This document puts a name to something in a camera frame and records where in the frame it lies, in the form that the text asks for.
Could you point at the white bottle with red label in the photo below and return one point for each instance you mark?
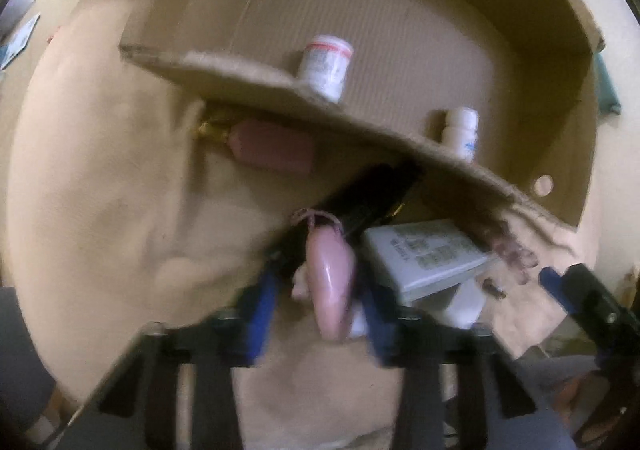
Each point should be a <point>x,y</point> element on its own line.
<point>326,67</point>

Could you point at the white case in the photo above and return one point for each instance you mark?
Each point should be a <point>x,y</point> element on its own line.
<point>425,255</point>

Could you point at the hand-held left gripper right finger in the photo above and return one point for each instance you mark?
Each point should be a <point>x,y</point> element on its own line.
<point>377,325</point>

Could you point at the black flashlight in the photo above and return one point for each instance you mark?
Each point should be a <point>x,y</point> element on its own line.
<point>372,195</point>

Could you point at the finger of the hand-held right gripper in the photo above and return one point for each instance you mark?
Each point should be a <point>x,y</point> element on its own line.
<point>555,285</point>

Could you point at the grey laptop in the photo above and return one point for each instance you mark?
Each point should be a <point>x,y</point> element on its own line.
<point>16,9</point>

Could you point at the beige blanket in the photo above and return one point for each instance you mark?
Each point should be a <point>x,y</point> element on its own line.
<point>100,180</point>

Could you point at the teal cloth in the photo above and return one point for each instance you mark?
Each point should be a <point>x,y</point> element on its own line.
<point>607,84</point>

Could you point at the blue and white paper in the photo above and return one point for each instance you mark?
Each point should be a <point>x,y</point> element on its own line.
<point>20,39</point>

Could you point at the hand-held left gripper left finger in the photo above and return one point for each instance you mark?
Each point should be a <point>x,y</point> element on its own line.
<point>260,312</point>

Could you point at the brown cardboard box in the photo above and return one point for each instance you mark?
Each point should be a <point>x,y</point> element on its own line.
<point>400,29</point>

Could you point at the pink perfume bottle gold cap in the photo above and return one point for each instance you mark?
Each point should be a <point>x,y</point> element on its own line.
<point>272,144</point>

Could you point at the white bottle with blue label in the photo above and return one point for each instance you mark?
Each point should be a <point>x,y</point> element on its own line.
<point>462,132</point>

